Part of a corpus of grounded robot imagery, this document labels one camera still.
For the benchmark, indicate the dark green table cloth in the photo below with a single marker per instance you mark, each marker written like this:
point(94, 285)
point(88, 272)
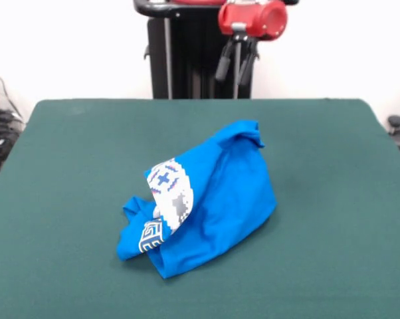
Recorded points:
point(319, 216)

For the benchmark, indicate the blue printed T-shirt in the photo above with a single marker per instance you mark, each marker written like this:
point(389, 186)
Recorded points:
point(233, 206)

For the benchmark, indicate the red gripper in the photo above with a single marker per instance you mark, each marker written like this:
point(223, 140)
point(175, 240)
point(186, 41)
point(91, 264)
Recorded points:
point(253, 20)

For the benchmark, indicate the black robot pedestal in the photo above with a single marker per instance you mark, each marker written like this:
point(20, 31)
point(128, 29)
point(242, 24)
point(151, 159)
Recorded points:
point(186, 66)

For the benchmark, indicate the black office chair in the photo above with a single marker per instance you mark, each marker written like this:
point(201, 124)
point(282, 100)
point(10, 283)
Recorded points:
point(396, 121)

